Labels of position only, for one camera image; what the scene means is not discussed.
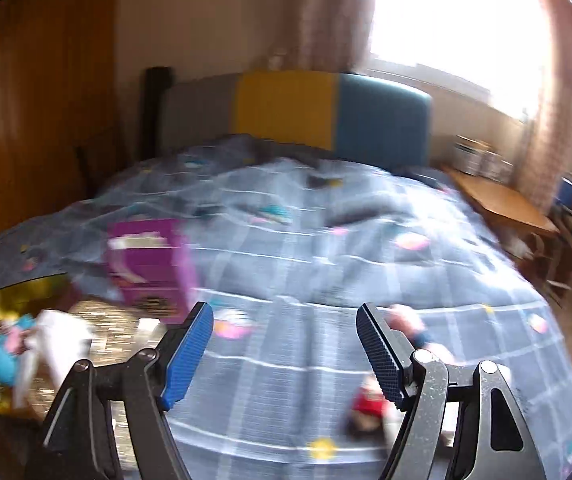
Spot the ornate gold tissue box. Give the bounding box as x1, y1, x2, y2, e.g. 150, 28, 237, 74
31, 297, 187, 466

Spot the bright window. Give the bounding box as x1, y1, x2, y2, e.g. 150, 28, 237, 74
366, 0, 554, 116

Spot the grey checked leaf-print quilt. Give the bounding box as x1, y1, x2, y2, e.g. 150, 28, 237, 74
0, 135, 572, 480

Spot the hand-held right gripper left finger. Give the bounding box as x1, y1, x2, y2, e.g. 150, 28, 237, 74
41, 301, 214, 480

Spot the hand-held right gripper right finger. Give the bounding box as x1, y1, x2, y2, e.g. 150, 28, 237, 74
356, 302, 546, 480

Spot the brown wooden wardrobe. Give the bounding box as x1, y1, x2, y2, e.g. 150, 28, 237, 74
0, 0, 132, 261

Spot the purple cardboard tissue box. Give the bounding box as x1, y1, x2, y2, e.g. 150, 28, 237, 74
106, 217, 199, 326

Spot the wooden bedside table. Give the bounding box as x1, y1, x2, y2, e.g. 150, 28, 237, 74
440, 162, 561, 241

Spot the pale patterned curtain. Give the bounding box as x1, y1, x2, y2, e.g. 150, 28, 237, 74
246, 0, 381, 73

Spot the grey yellow blue headboard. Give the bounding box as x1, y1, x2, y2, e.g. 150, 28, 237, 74
158, 71, 434, 173

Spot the small pink cloth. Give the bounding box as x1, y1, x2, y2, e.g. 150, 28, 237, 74
2, 322, 26, 352

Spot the pink towel blue band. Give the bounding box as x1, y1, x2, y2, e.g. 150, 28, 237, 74
386, 304, 439, 351

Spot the red white cloth item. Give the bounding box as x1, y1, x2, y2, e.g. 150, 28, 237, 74
348, 377, 391, 433

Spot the gold tin box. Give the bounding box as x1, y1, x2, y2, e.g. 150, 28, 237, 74
0, 275, 74, 416

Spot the white facial tissue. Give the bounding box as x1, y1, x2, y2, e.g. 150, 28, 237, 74
13, 310, 94, 408

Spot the pink striped curtain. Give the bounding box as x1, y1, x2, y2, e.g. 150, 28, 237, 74
516, 0, 572, 211

